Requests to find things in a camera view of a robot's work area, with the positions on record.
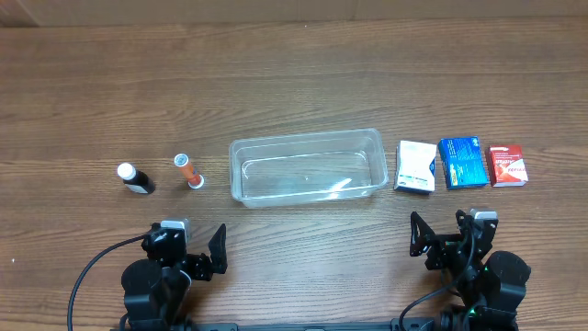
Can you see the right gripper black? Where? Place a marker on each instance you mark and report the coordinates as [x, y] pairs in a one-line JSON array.
[[441, 246]]

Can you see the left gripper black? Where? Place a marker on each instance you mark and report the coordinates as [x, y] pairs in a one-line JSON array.
[[202, 264]]

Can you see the white medicine box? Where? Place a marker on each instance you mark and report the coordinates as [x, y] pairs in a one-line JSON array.
[[415, 167]]

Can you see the orange tablet tube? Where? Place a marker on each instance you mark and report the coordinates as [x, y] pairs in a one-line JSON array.
[[194, 179]]

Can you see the blue medicine box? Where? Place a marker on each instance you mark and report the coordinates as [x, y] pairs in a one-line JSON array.
[[462, 162]]

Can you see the dark bottle white cap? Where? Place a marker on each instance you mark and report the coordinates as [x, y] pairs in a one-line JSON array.
[[135, 180]]

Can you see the red medicine box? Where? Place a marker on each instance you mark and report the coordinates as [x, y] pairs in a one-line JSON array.
[[506, 166]]

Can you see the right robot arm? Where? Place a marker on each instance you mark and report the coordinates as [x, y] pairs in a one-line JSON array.
[[490, 285]]

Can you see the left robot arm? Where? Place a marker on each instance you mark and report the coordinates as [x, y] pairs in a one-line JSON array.
[[155, 287]]

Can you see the clear plastic container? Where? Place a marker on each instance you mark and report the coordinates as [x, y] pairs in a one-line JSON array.
[[307, 167]]

